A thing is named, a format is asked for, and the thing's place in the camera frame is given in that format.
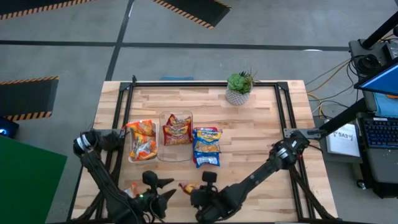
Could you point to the green succulent plant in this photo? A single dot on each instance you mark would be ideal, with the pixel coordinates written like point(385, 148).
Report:
point(239, 82)

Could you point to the green floor mat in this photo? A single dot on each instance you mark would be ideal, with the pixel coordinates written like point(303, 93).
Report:
point(28, 180)

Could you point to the black hazard-striped floor mat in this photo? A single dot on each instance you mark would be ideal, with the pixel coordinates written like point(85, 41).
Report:
point(196, 9)
point(31, 7)
point(25, 96)

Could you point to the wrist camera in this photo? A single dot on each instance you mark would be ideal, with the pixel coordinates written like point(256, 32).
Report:
point(150, 179)
point(209, 177)

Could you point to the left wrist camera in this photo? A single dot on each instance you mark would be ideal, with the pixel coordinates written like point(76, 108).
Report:
point(150, 179)

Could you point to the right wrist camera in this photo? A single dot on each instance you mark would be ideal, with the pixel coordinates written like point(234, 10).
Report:
point(209, 177)

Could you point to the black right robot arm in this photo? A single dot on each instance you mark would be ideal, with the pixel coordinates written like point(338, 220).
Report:
point(264, 169)

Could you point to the black stand pole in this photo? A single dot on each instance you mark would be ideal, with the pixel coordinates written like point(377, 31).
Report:
point(379, 32)

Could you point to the clear plastic container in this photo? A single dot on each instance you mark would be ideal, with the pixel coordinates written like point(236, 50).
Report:
point(174, 152)

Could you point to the white paper sheet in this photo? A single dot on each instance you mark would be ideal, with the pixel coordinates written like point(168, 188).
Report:
point(343, 143)

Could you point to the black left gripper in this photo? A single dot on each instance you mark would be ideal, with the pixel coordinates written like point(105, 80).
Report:
point(152, 202)

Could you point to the blue Maruchan noodle pack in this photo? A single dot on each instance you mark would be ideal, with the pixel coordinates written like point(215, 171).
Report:
point(206, 159)
point(207, 140)

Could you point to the white patterned plant pot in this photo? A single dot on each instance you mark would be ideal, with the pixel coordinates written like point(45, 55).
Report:
point(237, 98)

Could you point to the computer monitor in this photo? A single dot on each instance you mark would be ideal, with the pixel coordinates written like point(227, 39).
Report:
point(382, 82)

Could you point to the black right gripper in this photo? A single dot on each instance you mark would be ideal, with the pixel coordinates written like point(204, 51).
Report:
point(203, 198)

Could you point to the black backlit keyboard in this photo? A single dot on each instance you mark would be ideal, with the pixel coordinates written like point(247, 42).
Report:
point(384, 133)

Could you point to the black device with blue light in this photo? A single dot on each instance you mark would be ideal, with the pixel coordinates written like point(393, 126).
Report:
point(6, 128)

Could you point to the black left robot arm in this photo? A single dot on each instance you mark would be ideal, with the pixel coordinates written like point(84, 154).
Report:
point(99, 174)

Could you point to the white plastic tray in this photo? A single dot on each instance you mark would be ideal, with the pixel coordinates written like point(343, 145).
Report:
point(143, 161)

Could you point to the orange noodle pack silver back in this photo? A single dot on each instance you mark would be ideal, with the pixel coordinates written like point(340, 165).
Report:
point(132, 189)

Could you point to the grey equipment cart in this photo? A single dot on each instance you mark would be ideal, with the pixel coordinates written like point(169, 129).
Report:
point(382, 165)

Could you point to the orange Maruchan noodle pack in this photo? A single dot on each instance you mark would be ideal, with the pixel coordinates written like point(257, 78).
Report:
point(141, 141)
point(144, 152)
point(141, 127)

